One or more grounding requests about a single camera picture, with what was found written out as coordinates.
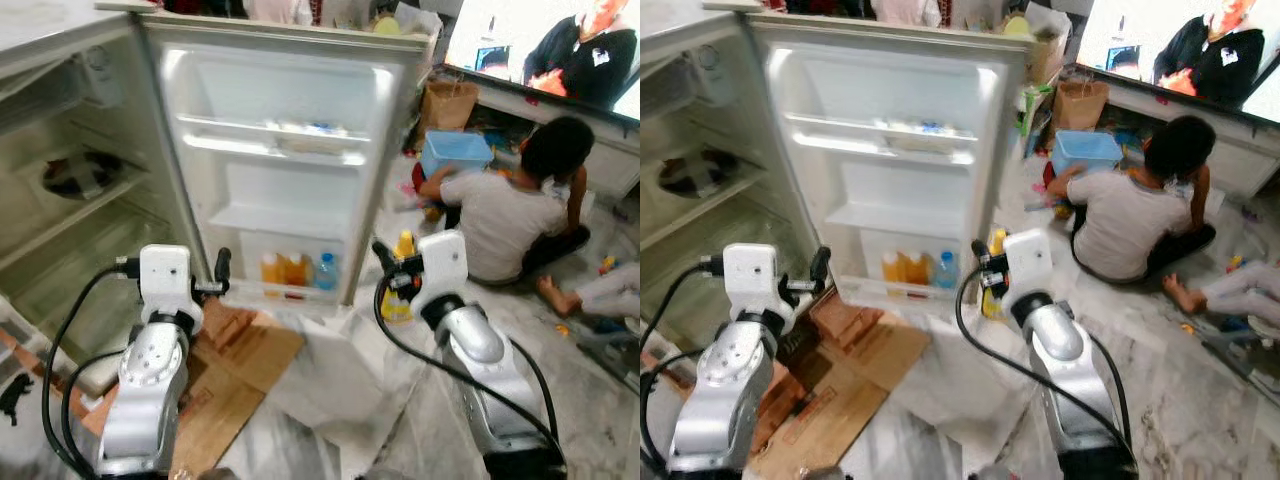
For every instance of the yellow round item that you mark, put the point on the yellow round item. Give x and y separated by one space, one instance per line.
387 25
1016 25

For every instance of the clear blue water bottle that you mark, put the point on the clear blue water bottle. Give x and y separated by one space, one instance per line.
947 272
326 272

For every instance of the large flat television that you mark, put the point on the large flat television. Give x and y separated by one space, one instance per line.
500 30
1130 30

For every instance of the orange juice bottle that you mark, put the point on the orange juice bottle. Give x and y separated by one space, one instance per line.
271 270
918 272
297 272
893 270

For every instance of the brown flattened cardboard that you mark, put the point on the brown flattened cardboard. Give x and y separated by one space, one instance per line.
870 350
250 345

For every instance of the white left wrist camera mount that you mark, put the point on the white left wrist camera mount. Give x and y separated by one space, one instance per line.
752 278
168 280

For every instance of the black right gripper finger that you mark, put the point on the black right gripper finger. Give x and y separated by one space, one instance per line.
981 253
384 256

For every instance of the white television stand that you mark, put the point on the white television stand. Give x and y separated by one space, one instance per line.
1245 150
615 150

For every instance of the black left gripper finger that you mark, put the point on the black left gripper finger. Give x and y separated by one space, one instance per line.
222 268
819 266

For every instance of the white refrigerator door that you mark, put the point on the white refrigerator door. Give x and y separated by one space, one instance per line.
290 90
900 90

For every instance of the white refrigerator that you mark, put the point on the white refrigerator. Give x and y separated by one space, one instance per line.
60 120
700 110

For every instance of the light blue plastic bin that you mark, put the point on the light blue plastic bin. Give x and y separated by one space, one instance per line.
455 152
1085 152

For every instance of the white plastic bag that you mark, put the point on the white plastic bag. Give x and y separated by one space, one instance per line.
1048 25
418 25

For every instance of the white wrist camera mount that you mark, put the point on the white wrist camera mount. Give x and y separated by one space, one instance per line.
168 280
442 265
1030 262
752 278

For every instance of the black cloth scrap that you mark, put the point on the black cloth scrap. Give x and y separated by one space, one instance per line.
15 398

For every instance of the dark round plate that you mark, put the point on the dark round plate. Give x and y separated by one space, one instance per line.
700 172
85 175

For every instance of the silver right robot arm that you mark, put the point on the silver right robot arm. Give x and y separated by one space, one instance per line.
480 350
1055 350

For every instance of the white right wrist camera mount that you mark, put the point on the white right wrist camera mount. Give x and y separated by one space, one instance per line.
442 265
1030 262

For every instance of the yellow capped sauce bottle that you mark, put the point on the yellow capped sauce bottle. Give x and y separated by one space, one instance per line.
405 243
998 240

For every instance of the brown paper bag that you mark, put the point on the brown paper bag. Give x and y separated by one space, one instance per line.
1080 105
448 105

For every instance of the child in grey shirt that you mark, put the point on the child in grey shirt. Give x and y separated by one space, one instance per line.
1125 215
500 215

